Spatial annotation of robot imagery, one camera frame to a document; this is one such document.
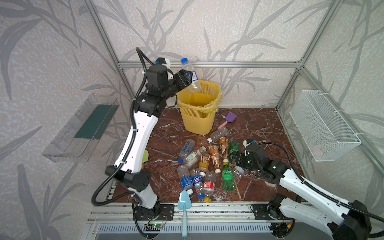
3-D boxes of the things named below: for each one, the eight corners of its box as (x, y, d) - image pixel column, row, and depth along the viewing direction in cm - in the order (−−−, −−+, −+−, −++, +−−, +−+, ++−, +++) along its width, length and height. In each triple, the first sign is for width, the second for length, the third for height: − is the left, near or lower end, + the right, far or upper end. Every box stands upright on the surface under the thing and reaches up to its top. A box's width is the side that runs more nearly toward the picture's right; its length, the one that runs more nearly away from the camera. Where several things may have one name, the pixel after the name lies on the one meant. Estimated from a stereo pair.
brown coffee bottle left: (209, 173, 87) (210, 170, 84) (209, 148, 97) (209, 145, 94) (220, 173, 87) (221, 170, 84) (218, 148, 97) (219, 145, 94)
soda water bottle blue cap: (178, 163, 93) (177, 159, 88) (187, 142, 103) (187, 137, 98) (187, 166, 92) (186, 162, 87) (196, 145, 101) (195, 140, 97)
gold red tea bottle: (197, 175, 86) (197, 173, 83) (201, 155, 94) (201, 152, 91) (207, 177, 85) (207, 174, 82) (210, 156, 94) (210, 153, 91)
